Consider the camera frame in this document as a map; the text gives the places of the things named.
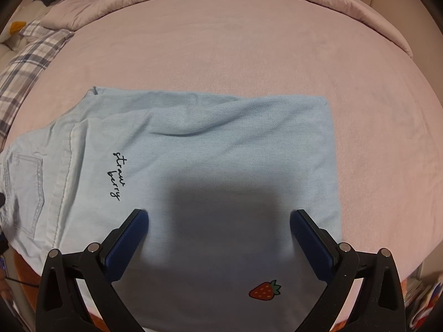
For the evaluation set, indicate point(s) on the light blue strawberry pants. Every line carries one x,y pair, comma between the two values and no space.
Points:
207,166

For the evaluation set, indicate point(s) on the colourful books pile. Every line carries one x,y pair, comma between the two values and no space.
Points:
424,297

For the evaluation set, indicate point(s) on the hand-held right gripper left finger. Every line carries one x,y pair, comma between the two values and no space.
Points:
126,245

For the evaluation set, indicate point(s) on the plaid pillow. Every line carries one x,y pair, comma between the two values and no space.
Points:
31,58

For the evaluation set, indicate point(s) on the white goose plush toy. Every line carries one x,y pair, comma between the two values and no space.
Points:
15,27

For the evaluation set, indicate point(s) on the pink bed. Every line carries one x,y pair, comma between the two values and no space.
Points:
207,48

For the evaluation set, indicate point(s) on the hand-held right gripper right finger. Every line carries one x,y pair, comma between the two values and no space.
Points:
311,245

